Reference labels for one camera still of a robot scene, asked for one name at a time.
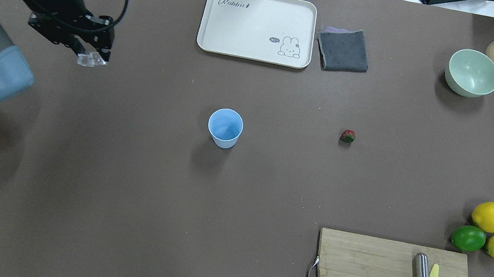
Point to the grey folded cloth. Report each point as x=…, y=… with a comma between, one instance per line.
x=343, y=50

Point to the yellow lemon upper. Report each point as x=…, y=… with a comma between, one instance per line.
x=483, y=216

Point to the cream rabbit tray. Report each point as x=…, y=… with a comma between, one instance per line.
x=279, y=32

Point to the light blue plastic cup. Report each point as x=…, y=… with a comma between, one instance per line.
x=225, y=126

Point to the red strawberry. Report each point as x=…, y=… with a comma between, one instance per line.
x=348, y=136

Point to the clear ice cube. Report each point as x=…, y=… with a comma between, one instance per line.
x=92, y=59

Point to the mint green bowl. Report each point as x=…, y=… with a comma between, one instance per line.
x=470, y=73

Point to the green lime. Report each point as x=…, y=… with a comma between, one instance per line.
x=468, y=238

